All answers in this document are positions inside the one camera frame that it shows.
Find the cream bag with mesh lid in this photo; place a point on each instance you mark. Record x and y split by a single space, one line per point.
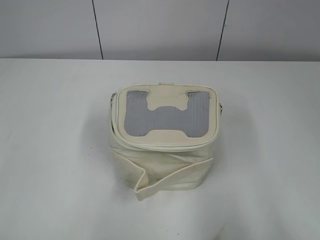
163 136

